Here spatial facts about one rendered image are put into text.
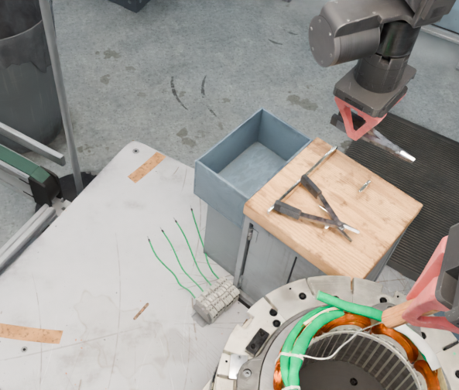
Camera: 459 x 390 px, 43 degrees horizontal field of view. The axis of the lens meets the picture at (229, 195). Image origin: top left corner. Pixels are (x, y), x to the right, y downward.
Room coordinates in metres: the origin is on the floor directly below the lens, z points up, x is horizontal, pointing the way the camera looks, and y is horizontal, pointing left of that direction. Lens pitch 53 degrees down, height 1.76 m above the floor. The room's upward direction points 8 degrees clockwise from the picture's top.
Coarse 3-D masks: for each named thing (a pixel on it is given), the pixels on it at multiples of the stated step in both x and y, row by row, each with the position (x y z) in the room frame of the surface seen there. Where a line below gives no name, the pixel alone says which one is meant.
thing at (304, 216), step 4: (300, 216) 0.49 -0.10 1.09; (304, 216) 0.49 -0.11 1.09; (308, 216) 0.49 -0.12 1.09; (312, 216) 0.50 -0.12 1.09; (316, 216) 0.50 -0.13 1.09; (308, 220) 0.49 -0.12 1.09; (312, 220) 0.49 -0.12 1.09; (316, 220) 0.49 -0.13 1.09; (320, 220) 0.49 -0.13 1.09; (324, 220) 0.49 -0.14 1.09; (328, 220) 0.49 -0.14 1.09; (324, 224) 0.49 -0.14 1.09; (328, 224) 0.49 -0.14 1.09; (332, 224) 0.49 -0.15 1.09
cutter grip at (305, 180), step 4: (304, 176) 0.56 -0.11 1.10; (300, 180) 0.56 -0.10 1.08; (304, 180) 0.56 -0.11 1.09; (308, 180) 0.56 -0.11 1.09; (304, 184) 0.56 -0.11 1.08; (308, 184) 0.55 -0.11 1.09; (312, 184) 0.55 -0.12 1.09; (308, 188) 0.55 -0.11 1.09; (312, 188) 0.54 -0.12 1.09; (316, 188) 0.54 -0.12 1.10; (312, 192) 0.54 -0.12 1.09; (316, 192) 0.54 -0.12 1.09; (320, 192) 0.54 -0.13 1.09; (316, 196) 0.54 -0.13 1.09
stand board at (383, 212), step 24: (312, 144) 0.66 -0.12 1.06; (288, 168) 0.60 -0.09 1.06; (336, 168) 0.61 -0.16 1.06; (360, 168) 0.62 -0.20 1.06; (264, 192) 0.55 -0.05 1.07; (336, 192) 0.57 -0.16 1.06; (384, 192) 0.58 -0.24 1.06; (264, 216) 0.50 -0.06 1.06; (288, 216) 0.51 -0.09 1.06; (360, 216) 0.53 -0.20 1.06; (384, 216) 0.53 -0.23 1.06; (408, 216) 0.54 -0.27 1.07; (288, 240) 0.47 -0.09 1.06; (312, 240) 0.47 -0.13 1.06; (336, 240) 0.48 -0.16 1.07; (360, 240) 0.48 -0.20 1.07; (384, 240) 0.49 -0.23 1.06; (336, 264) 0.44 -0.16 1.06; (360, 264) 0.44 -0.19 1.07
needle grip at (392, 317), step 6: (396, 306) 0.25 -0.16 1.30; (402, 306) 0.25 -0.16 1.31; (384, 312) 0.25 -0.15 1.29; (390, 312) 0.25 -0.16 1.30; (396, 312) 0.25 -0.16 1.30; (402, 312) 0.24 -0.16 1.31; (426, 312) 0.24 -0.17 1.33; (432, 312) 0.24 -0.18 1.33; (384, 318) 0.25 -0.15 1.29; (390, 318) 0.24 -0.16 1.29; (396, 318) 0.24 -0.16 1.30; (390, 324) 0.24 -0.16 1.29; (396, 324) 0.24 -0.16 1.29; (402, 324) 0.24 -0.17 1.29
